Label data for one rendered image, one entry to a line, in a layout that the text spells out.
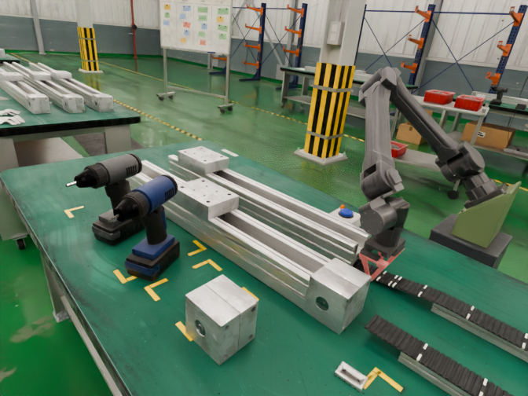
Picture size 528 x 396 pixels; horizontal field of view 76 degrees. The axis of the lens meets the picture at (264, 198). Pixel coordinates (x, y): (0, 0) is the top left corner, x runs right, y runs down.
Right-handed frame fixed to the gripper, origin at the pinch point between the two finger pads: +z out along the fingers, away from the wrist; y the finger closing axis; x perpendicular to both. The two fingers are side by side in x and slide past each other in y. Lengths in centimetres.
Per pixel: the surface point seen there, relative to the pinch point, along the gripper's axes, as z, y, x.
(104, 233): -1, 44, -56
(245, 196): -5.8, 4.7, -43.3
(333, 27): -70, -276, -197
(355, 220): -4.3, -12.6, -13.8
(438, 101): -13, -294, -75
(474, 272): 1.5, -23.5, 18.1
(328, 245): -3.5, 4.7, -12.1
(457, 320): 0.6, 1.7, 19.9
